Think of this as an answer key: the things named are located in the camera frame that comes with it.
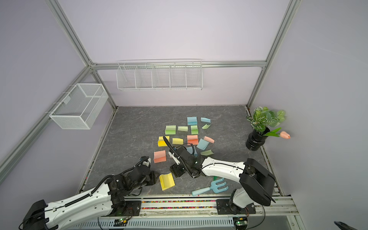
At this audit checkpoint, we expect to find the light blue memo pad front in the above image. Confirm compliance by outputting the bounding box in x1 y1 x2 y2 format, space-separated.
186 146 198 157

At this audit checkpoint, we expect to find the light blue memo pad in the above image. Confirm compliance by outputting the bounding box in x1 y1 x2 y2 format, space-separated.
187 117 198 126
186 146 198 157

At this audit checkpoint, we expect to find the torn light green page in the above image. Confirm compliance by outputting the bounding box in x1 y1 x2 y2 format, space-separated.
202 124 211 129
200 150 214 156
178 126 188 132

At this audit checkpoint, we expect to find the torn light blue page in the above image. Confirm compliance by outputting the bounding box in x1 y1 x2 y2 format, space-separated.
197 139 209 150
200 117 211 123

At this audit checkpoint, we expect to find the salmon memo pad front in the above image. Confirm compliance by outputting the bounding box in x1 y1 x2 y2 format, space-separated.
187 135 199 145

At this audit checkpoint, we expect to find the red memo pad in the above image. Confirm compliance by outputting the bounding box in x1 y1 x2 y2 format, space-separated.
153 150 167 163

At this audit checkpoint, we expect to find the yellow memo pad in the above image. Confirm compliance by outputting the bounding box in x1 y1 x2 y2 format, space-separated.
159 173 175 191
158 136 170 147

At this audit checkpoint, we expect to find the torn yellow page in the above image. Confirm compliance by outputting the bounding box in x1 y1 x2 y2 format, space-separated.
172 138 184 145

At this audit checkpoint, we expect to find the torn salmon page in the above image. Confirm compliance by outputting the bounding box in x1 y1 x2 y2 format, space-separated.
204 136 215 143

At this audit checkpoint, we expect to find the light green memo pad small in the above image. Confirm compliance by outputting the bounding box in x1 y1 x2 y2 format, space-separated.
191 125 199 135

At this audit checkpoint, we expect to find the light green memo pad front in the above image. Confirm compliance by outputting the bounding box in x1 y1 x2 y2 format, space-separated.
165 125 176 135

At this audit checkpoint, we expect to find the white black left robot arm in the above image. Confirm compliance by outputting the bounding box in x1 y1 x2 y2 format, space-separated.
18 156 156 230

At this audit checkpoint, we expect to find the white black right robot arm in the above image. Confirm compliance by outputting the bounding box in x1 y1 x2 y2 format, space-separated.
169 146 276 209

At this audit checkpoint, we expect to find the light blue toy fork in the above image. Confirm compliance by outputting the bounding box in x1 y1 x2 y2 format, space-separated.
191 178 229 196

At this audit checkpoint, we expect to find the black plant pot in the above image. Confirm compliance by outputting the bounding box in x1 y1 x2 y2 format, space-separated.
246 127 270 151

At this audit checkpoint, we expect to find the green artificial plant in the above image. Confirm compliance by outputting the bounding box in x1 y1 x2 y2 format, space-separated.
247 106 286 134

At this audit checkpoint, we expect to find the pink artificial tulip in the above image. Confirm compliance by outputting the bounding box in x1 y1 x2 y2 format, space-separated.
263 127 291 140

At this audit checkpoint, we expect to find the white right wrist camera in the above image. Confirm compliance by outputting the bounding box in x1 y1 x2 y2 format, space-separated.
169 152 180 165

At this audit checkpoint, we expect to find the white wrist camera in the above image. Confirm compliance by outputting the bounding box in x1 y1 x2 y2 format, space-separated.
140 156 151 168
169 152 180 165

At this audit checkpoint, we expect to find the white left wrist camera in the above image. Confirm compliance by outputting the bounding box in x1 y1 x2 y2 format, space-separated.
140 156 151 168

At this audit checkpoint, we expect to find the white wire shelf basket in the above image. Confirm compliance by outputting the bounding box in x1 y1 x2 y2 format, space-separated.
116 59 203 91

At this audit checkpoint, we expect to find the white wire basket left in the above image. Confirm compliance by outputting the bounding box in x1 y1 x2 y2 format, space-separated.
49 83 108 130

